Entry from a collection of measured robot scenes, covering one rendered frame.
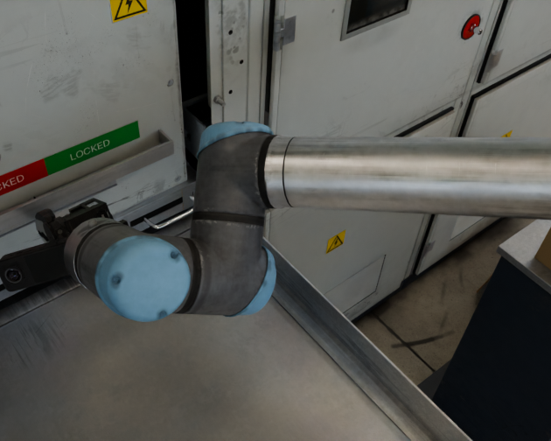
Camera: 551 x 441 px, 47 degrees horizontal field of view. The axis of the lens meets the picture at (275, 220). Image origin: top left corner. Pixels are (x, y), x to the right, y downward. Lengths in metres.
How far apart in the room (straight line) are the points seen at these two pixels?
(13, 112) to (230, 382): 0.51
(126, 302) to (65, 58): 0.39
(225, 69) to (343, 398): 0.55
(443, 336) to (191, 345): 1.27
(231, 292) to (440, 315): 1.54
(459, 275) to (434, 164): 1.70
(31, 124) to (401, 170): 0.53
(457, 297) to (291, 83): 1.34
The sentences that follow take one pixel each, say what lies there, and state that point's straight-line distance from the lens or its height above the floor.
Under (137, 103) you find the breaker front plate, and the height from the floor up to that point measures 1.13.
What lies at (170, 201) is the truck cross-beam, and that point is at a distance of 1.18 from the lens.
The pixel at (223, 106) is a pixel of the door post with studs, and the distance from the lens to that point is 1.06.
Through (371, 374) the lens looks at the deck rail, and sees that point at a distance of 1.04.
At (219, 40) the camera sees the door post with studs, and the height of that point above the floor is 1.22.
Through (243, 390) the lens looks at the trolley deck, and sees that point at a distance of 1.01.
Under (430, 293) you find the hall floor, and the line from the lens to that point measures 2.27.
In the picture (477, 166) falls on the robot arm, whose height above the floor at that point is 1.32.
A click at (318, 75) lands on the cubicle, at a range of 1.18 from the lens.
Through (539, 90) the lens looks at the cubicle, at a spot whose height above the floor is 0.69.
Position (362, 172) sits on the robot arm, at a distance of 0.69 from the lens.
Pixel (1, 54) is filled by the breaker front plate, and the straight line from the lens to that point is 0.90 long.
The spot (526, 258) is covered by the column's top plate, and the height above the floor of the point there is 0.75.
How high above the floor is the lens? 1.74
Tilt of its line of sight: 46 degrees down
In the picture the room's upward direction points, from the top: 4 degrees clockwise
